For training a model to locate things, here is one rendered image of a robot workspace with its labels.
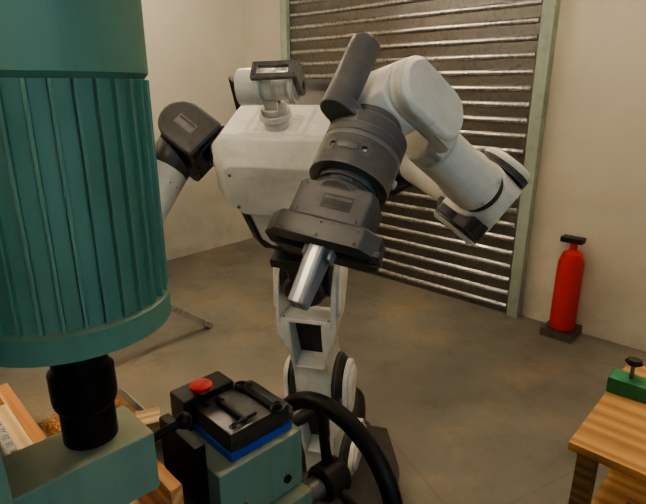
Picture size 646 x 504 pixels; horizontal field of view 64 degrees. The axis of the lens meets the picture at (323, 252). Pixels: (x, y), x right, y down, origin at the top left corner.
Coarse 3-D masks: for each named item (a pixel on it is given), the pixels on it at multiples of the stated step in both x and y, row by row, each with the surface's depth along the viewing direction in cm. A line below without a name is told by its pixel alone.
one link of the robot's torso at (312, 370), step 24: (336, 288) 125; (288, 312) 134; (312, 312) 134; (336, 312) 127; (288, 336) 133; (312, 336) 138; (336, 336) 129; (312, 360) 140; (336, 360) 143; (288, 384) 146; (312, 384) 142; (336, 384) 141
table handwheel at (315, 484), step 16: (288, 400) 84; (304, 400) 81; (320, 400) 78; (320, 416) 80; (336, 416) 76; (352, 416) 75; (320, 432) 80; (352, 432) 74; (368, 432) 74; (320, 448) 81; (368, 448) 73; (320, 464) 81; (336, 464) 81; (368, 464) 73; (384, 464) 72; (304, 480) 87; (320, 480) 80; (336, 480) 80; (384, 480) 71; (320, 496) 79; (336, 496) 80; (352, 496) 80; (384, 496) 72; (400, 496) 72
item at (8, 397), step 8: (0, 392) 83; (8, 392) 83; (0, 400) 82; (8, 400) 81; (16, 400) 81; (16, 408) 79; (24, 408) 79; (16, 416) 77; (24, 416) 77; (24, 424) 75; (32, 424) 75; (32, 432) 73; (40, 432) 73; (32, 440) 71; (40, 440) 71
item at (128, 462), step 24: (120, 408) 57; (120, 432) 53; (144, 432) 53; (24, 456) 49; (48, 456) 49; (72, 456) 49; (96, 456) 49; (120, 456) 51; (144, 456) 53; (24, 480) 46; (48, 480) 46; (72, 480) 48; (96, 480) 49; (120, 480) 51; (144, 480) 53
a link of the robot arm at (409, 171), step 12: (492, 156) 73; (504, 156) 72; (408, 168) 88; (504, 168) 72; (516, 168) 71; (408, 180) 91; (420, 180) 86; (432, 180) 83; (516, 180) 73; (528, 180) 73; (432, 192) 84; (444, 216) 74; (456, 228) 73; (468, 240) 74
